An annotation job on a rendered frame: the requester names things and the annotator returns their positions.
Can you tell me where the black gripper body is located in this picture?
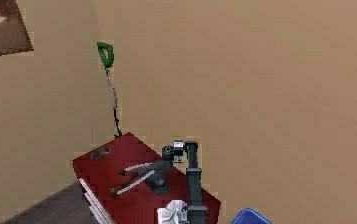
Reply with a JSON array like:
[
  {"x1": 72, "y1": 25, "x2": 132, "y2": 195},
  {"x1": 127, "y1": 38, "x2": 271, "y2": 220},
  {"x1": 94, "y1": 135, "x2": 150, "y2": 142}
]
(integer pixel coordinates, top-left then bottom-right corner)
[{"x1": 151, "y1": 145, "x2": 176, "y2": 172}]

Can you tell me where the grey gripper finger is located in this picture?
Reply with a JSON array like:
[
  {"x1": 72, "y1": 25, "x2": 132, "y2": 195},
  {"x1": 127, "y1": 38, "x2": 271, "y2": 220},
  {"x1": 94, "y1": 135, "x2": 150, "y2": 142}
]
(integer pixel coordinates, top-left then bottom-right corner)
[
  {"x1": 110, "y1": 169, "x2": 160, "y2": 198},
  {"x1": 117, "y1": 161, "x2": 158, "y2": 177}
]

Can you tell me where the dark grey baseball cap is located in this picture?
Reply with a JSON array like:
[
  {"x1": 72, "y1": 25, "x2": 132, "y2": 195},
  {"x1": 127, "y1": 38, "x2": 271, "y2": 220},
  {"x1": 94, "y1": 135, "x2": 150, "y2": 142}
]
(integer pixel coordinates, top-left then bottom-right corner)
[{"x1": 144, "y1": 172, "x2": 171, "y2": 197}]

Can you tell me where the white patterned cap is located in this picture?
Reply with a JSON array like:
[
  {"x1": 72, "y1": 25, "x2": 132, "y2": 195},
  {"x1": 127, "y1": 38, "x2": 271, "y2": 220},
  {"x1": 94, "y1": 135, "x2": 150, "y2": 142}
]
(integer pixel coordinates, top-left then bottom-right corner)
[{"x1": 156, "y1": 199, "x2": 189, "y2": 224}]

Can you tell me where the red chest of drawers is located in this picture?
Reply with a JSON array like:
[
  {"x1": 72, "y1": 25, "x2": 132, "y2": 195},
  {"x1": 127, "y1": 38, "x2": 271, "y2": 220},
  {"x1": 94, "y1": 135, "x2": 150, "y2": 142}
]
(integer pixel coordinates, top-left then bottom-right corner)
[{"x1": 71, "y1": 132, "x2": 222, "y2": 224}]

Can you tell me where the small grey flat object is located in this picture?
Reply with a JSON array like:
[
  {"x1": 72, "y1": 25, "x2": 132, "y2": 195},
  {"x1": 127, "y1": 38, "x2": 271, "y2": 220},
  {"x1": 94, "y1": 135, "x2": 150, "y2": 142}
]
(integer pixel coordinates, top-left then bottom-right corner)
[{"x1": 90, "y1": 147, "x2": 113, "y2": 161}]

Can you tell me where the blue bin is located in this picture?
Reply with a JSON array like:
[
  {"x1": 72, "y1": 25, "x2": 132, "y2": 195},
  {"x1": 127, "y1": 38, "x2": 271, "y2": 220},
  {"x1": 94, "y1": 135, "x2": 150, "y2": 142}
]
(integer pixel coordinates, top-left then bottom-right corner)
[{"x1": 231, "y1": 207, "x2": 274, "y2": 224}]

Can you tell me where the brown framed wall picture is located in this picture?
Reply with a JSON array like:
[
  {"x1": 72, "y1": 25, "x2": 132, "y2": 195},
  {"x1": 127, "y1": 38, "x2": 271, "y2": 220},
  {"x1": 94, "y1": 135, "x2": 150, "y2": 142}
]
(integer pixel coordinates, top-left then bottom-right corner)
[{"x1": 0, "y1": 0, "x2": 35, "y2": 59}]

